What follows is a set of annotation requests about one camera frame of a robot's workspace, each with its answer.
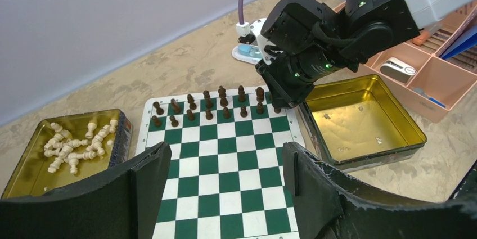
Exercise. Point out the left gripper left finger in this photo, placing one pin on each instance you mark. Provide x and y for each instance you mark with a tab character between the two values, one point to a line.
119	202

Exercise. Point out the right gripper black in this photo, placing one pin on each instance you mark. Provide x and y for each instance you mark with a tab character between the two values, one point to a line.
290	79

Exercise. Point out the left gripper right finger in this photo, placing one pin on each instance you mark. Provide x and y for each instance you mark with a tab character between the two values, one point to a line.
329	203

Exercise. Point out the brown chess piece fourteenth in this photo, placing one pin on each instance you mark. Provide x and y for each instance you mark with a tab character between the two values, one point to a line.
241	94

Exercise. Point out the gold tin brown pieces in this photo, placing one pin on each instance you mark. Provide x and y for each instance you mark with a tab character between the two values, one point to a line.
357	123

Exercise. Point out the brown chess knight piece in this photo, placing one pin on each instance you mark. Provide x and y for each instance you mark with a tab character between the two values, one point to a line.
191	102

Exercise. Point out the brown chess king piece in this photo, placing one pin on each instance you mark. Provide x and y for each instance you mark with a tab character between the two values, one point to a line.
222	96

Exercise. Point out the brown chess rook eleventh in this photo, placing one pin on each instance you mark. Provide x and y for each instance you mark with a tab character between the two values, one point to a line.
159	110

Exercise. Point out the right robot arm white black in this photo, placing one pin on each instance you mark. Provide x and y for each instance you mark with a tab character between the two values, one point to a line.
308	40

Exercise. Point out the gold tin white pieces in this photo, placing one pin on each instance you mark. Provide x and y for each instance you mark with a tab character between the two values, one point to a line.
31	178

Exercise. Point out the white chess pieces pile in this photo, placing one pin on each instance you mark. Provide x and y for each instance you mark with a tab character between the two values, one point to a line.
65	149

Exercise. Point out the green white chess mat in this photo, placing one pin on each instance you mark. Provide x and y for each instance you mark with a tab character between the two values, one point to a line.
226	176

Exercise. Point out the blue white packaged item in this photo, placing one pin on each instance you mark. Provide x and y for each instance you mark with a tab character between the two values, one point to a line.
247	53

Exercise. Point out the white device in organizer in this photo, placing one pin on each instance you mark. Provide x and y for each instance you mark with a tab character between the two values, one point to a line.
397	70

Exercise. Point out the blue capped tube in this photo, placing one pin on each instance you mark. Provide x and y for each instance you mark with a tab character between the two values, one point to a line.
421	92

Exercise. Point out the orange marker in organizer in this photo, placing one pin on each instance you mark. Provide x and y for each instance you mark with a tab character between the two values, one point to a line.
422	38

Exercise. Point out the peach plastic file organizer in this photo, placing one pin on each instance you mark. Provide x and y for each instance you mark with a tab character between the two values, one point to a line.
441	79

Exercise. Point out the blue box in organizer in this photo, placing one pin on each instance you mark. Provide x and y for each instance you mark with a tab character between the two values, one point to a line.
465	41

